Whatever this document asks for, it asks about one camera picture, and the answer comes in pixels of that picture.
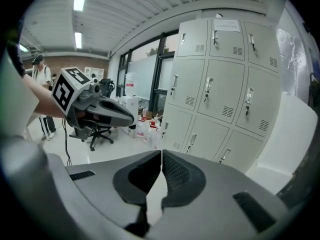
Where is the shiny plastic wrapped panel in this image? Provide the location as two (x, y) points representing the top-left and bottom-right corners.
(276, 28), (311, 97)

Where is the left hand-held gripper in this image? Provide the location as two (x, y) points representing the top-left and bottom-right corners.
(51, 67), (135, 138)

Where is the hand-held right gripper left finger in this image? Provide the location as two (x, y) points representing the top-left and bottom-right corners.
(65, 149), (162, 239)

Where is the white box on floor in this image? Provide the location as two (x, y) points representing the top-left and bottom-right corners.
(121, 95), (140, 135)

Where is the large clear water jug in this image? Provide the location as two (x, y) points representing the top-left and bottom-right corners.
(124, 71), (141, 97)

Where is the dark hanging coat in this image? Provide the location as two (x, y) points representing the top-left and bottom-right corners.
(308, 72), (320, 110)

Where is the person's left forearm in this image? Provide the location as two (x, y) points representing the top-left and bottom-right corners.
(22, 73), (67, 119)

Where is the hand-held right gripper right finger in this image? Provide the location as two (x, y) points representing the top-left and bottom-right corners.
(149, 148), (291, 240)

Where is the white cube shelf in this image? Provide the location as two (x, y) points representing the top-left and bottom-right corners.
(84, 66), (105, 81)

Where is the white paper notice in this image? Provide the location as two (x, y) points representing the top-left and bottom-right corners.
(213, 19), (241, 33)

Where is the large white box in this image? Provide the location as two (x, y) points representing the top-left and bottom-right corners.
(246, 91), (318, 195)

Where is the black framed window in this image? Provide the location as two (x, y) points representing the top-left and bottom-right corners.
(117, 32), (180, 125)

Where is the grey metal locker door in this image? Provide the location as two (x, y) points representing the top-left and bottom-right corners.
(196, 58), (246, 125)

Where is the clear jug with red label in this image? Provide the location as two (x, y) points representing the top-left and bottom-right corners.
(136, 117), (148, 138)
(143, 120), (161, 150)

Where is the white metal locker cabinet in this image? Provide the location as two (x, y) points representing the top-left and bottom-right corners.
(159, 18), (282, 165)

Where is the black cable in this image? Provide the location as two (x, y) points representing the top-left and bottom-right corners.
(63, 118), (73, 166)

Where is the black office chair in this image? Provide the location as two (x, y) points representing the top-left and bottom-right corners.
(68, 78), (116, 152)

